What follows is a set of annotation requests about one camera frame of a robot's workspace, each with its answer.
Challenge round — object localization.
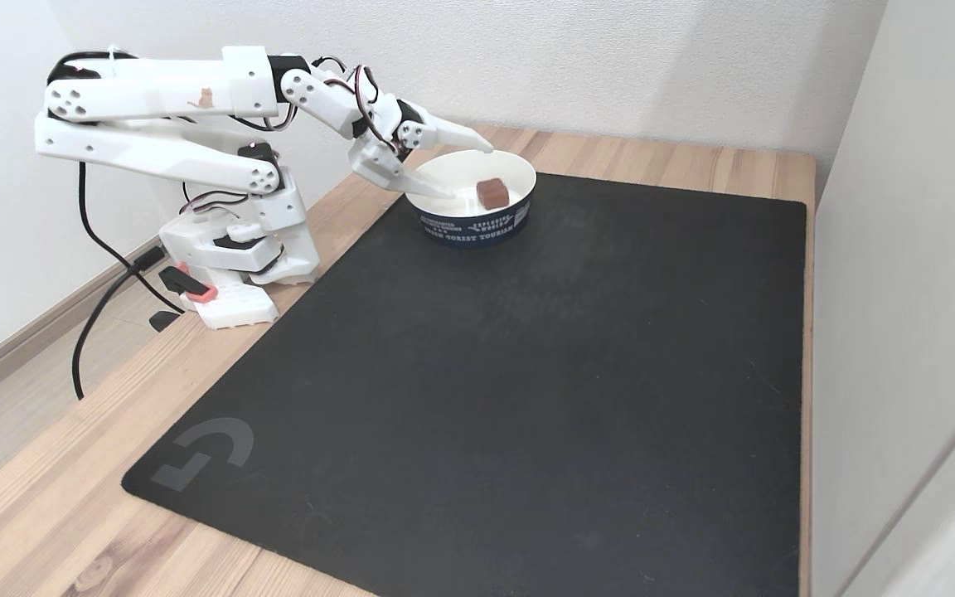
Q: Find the black desk mat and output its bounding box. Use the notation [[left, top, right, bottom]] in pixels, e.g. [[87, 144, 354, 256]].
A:
[[121, 172, 807, 597]]

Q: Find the black camera cable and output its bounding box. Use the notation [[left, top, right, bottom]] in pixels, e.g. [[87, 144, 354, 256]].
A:
[[76, 161, 188, 315]]

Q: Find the brown toy block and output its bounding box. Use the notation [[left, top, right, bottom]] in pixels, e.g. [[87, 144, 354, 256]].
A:
[[476, 177, 511, 210]]

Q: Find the black and red table clamp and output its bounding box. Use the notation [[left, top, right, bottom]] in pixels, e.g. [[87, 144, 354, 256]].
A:
[[149, 262, 218, 332]]

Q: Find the white paper bowl navy band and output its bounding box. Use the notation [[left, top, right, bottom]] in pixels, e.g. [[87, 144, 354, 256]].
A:
[[405, 149, 537, 246]]

